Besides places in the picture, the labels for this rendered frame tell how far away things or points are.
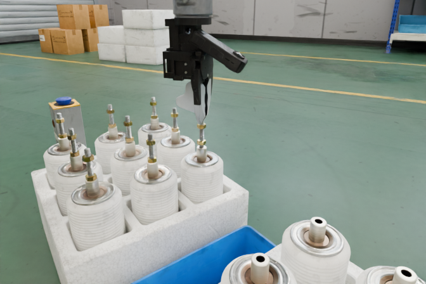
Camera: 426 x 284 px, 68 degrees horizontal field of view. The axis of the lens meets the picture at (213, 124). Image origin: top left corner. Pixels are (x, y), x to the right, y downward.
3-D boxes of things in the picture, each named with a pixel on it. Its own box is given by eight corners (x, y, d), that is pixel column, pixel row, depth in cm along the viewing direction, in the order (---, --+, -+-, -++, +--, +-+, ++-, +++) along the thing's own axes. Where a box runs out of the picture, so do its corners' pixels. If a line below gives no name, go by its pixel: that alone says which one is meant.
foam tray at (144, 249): (80, 348, 56) (64, 269, 50) (44, 229, 86) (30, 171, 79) (246, 254, 77) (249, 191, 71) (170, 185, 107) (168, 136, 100)
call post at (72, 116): (71, 208, 95) (52, 109, 84) (66, 197, 100) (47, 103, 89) (95, 200, 99) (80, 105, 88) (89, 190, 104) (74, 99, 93)
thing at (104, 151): (143, 200, 87) (137, 139, 80) (108, 211, 82) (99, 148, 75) (131, 184, 94) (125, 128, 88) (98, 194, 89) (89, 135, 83)
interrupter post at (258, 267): (258, 290, 38) (260, 269, 37) (245, 277, 40) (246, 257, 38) (272, 281, 39) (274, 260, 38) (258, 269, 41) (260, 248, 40)
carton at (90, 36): (103, 49, 444) (101, 27, 433) (90, 52, 424) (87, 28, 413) (89, 48, 457) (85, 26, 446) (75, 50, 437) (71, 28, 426)
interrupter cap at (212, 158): (182, 154, 73) (182, 151, 73) (215, 151, 74) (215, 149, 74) (187, 170, 66) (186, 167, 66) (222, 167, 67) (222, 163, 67)
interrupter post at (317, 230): (317, 248, 45) (321, 229, 43) (303, 238, 46) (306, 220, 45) (328, 241, 46) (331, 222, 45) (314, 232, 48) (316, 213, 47)
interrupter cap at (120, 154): (114, 164, 68) (114, 161, 68) (113, 150, 75) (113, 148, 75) (149, 160, 70) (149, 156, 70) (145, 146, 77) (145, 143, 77)
